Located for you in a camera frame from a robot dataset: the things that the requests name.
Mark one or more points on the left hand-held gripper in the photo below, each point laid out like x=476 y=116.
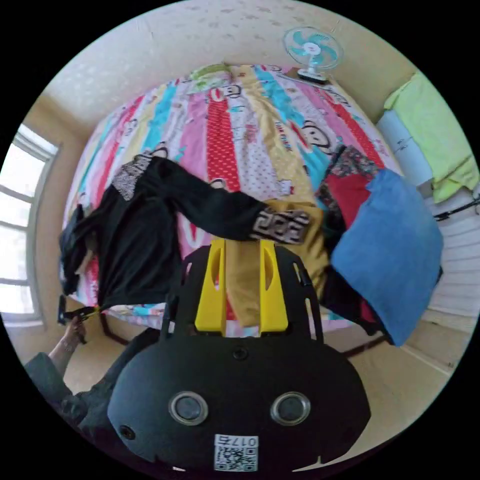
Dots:
x=77 y=313

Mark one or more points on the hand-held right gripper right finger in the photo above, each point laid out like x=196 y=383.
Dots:
x=275 y=300

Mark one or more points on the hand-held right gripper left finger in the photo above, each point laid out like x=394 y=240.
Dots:
x=210 y=296

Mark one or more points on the black sweatshirt with patterned trim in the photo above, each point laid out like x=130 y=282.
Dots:
x=138 y=232

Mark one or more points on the person's left forearm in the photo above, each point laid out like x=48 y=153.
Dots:
x=50 y=369

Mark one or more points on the person's left hand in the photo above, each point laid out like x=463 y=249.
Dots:
x=73 y=335

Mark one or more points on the pile of clothes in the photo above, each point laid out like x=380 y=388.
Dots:
x=390 y=255

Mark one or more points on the white framed window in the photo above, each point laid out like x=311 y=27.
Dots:
x=18 y=210

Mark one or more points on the bed with colourful printed sheet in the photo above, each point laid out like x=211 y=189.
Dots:
x=243 y=150

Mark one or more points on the green pillow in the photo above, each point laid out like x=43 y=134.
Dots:
x=210 y=75

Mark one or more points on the light green cloth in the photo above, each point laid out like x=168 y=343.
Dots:
x=435 y=135

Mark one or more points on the white and teal fan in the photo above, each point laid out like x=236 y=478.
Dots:
x=313 y=48

